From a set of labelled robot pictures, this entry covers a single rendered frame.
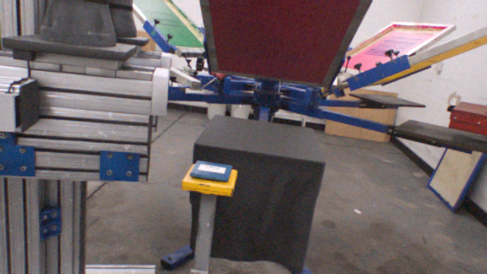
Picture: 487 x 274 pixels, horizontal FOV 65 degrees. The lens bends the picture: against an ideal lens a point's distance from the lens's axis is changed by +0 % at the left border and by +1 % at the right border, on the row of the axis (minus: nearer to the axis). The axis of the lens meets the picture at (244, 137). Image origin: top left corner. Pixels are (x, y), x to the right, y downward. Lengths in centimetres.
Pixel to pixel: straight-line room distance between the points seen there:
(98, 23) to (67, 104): 18
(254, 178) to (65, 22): 75
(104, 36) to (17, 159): 34
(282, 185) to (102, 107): 68
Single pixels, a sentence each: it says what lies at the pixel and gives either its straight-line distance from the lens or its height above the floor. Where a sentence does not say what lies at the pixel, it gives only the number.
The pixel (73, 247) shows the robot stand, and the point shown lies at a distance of 134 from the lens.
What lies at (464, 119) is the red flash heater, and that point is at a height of 107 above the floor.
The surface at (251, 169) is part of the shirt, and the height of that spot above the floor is 89.
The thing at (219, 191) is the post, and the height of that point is 94.
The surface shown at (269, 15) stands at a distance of 146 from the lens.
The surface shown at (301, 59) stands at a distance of 170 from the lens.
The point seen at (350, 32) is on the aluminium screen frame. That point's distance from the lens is 152.
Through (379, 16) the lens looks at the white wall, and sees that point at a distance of 603.
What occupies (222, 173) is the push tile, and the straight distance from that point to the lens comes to 98.
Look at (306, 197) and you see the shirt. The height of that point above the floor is 82.
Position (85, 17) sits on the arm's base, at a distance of 87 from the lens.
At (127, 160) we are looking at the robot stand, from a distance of 94.
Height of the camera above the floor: 133
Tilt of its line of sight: 16 degrees down
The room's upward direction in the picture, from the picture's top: 8 degrees clockwise
